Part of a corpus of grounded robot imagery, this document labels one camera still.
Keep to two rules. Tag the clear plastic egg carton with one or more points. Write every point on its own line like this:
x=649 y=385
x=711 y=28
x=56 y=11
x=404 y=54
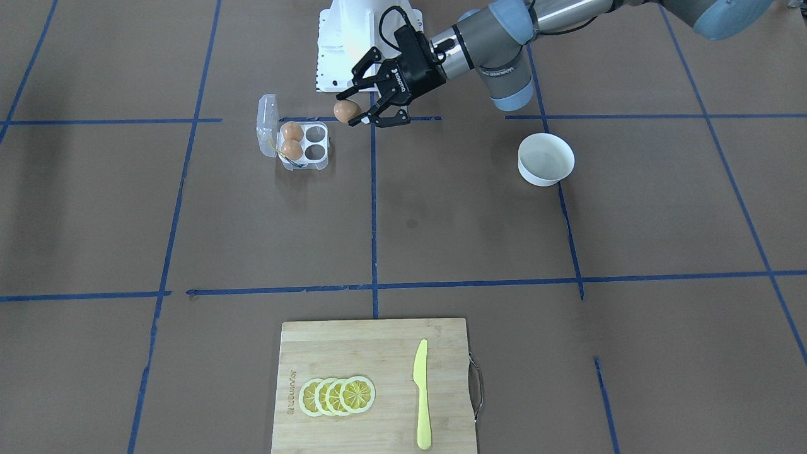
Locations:
x=268 y=131

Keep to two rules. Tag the bamboo cutting board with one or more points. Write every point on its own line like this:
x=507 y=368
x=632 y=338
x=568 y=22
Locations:
x=383 y=351

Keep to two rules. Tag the brown egg slot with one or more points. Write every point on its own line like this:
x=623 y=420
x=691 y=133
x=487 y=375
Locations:
x=292 y=131
x=292 y=150

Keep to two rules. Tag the lemon slice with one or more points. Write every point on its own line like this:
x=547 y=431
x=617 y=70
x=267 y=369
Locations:
x=321 y=397
x=357 y=394
x=333 y=399
x=308 y=398

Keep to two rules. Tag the brown egg front slot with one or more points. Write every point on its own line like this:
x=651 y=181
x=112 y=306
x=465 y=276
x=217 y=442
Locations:
x=292 y=150

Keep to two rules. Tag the white round bowl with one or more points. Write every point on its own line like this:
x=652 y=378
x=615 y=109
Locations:
x=543 y=159

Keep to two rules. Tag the brown egg rear slot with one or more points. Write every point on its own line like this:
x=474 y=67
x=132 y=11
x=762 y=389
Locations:
x=292 y=131

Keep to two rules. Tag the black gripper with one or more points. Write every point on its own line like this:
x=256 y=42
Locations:
x=418 y=77

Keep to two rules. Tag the yellow plastic knife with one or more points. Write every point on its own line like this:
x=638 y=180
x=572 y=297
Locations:
x=423 y=434

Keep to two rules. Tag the brown egg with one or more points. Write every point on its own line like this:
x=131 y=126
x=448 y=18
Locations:
x=346 y=110

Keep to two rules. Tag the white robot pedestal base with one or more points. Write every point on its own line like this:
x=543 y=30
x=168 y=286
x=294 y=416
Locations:
x=347 y=30

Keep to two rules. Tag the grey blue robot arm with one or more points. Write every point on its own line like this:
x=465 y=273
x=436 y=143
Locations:
x=490 y=41

